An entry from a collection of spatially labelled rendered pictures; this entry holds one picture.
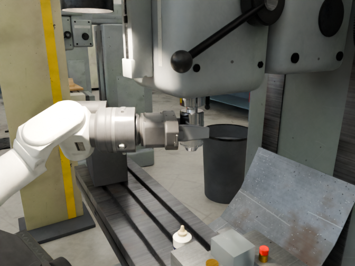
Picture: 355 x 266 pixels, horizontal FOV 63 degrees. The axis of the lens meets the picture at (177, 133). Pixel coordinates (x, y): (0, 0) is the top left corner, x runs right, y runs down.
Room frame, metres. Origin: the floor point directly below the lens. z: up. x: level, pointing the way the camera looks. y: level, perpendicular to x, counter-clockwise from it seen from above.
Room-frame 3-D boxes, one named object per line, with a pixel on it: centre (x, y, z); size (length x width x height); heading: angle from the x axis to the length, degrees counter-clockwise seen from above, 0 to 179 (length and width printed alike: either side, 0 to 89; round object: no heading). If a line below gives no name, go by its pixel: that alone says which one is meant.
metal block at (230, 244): (0.44, -0.10, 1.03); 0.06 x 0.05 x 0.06; 33
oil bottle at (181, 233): (0.53, -0.01, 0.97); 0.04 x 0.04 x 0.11
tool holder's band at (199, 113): (0.55, -0.03, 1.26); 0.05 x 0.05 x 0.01
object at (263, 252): (0.43, -0.15, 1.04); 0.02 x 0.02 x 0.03
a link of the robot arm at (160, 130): (0.55, 0.06, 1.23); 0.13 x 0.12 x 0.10; 6
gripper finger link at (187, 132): (0.52, -0.03, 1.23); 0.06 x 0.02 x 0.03; 96
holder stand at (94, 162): (1.03, 0.28, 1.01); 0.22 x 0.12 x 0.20; 24
